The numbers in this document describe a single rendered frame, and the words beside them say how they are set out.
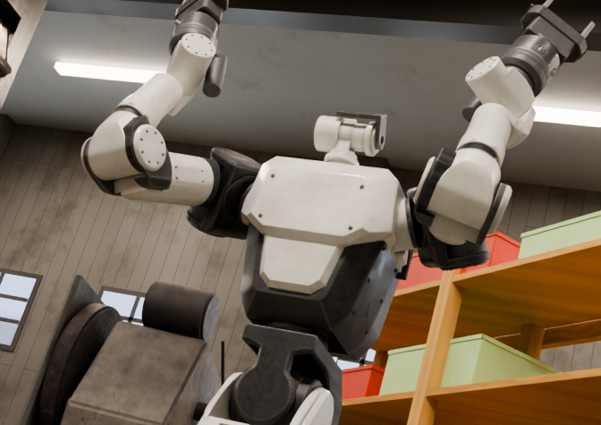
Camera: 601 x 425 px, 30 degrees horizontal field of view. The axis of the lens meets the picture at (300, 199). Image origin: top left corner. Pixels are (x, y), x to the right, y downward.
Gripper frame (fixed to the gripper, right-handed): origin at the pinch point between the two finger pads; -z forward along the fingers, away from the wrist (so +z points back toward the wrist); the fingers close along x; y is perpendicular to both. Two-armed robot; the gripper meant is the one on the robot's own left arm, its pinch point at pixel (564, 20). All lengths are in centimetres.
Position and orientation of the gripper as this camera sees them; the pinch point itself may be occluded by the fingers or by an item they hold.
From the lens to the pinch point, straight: 204.7
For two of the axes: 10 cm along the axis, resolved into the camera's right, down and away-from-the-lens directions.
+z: -5.7, 6.4, -5.2
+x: -7.7, -6.3, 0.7
